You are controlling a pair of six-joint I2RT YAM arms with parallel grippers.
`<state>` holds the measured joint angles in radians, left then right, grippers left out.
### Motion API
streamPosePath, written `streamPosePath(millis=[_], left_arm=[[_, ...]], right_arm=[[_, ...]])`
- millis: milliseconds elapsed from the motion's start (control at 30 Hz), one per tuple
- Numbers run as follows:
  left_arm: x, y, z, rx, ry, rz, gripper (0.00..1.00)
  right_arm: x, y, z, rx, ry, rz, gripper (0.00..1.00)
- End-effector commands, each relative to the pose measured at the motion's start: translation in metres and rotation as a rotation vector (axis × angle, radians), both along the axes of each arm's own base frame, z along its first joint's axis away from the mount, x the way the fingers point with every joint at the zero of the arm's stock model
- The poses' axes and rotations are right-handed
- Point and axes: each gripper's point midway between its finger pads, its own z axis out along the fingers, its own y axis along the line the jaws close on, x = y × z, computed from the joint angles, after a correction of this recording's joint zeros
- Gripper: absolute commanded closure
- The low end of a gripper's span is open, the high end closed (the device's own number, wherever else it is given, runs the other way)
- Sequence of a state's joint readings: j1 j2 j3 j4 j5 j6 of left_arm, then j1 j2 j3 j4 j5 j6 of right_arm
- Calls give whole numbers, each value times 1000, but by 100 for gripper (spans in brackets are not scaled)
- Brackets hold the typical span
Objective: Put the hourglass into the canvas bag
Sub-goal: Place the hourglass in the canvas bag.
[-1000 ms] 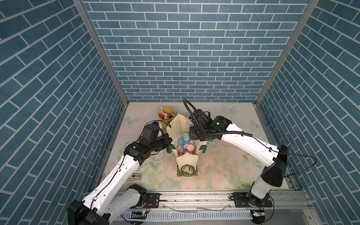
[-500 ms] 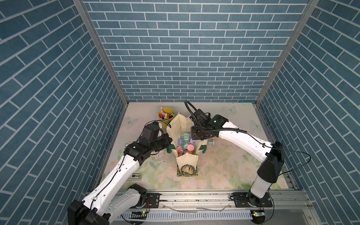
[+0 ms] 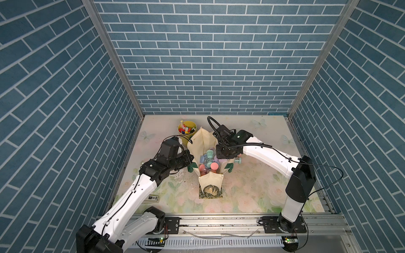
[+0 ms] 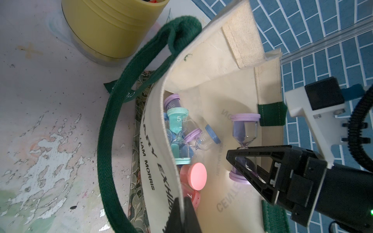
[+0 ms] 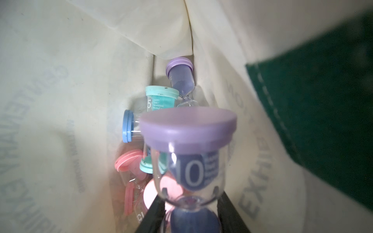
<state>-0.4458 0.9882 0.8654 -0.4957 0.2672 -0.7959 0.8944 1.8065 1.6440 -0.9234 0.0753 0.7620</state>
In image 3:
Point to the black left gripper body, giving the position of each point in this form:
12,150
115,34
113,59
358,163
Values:
180,161

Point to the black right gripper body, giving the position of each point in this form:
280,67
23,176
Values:
222,153

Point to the green hourglass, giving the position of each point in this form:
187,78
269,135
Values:
210,154
238,160

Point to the large pink hourglass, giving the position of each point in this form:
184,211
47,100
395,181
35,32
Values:
214,167

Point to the pink hourglass front lowest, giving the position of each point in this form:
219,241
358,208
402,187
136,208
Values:
202,169

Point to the cream canvas tote bag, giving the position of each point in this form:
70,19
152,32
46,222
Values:
211,184

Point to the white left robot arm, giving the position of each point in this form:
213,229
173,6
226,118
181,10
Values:
113,232

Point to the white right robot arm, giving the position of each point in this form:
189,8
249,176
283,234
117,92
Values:
299,171

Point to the green hourglass on table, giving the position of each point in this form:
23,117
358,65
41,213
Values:
238,160

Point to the yellow cup with markers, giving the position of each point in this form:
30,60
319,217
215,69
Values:
187,128

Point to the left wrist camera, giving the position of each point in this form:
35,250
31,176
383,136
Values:
168,150

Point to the aluminium rail base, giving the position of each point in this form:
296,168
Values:
250,233

